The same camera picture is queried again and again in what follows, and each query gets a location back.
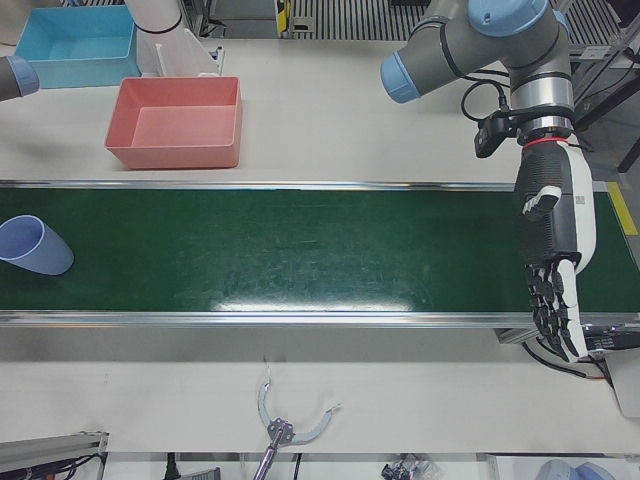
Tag light blue plastic cup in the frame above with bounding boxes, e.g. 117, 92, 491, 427
0, 213, 76, 277

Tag pink plastic box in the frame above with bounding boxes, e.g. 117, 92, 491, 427
103, 75, 245, 171

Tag dark grey finned box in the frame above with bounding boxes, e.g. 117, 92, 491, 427
178, 466, 222, 480

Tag blue plastic box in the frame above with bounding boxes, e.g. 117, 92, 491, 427
13, 5, 137, 90

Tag black tripod stand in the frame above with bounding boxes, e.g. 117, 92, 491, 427
569, 29, 640, 175

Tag light blue headphones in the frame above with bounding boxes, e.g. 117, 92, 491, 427
537, 458, 616, 480

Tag green belt conveyor aluminium frame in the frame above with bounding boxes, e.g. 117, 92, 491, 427
0, 179, 640, 346

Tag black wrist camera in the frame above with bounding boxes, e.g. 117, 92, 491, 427
474, 112, 519, 160

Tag metal rod with arc bracket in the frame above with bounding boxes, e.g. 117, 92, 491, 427
252, 357, 344, 480

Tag yellow black post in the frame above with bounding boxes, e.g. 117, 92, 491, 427
272, 0, 295, 37

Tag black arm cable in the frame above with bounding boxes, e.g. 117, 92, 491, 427
460, 69, 512, 121

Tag white column mount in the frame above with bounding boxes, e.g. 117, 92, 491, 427
123, 0, 221, 79

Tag aluminium profile post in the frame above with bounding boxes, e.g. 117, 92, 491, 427
0, 428, 111, 474

